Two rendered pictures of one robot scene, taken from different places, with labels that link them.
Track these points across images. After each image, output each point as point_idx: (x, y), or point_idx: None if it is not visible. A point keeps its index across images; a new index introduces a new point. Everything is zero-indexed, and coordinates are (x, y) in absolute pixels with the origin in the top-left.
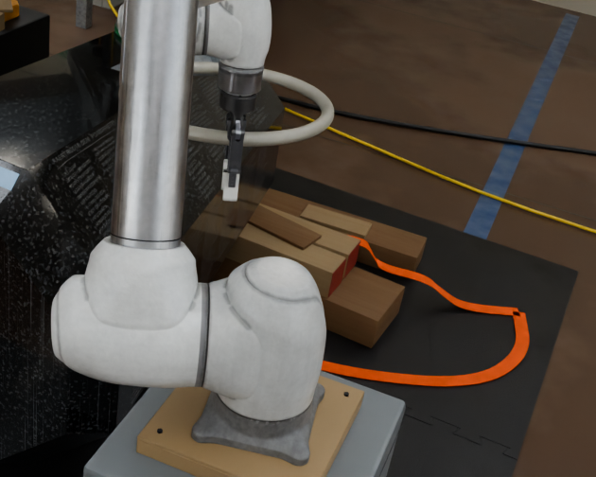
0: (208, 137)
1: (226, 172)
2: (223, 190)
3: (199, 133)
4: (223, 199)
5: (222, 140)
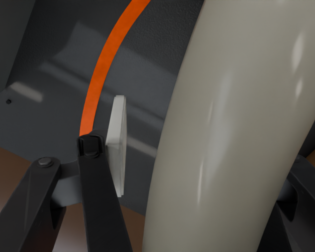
0: (169, 115)
1: (106, 143)
2: (114, 107)
3: (213, 23)
4: (114, 99)
5: (145, 215)
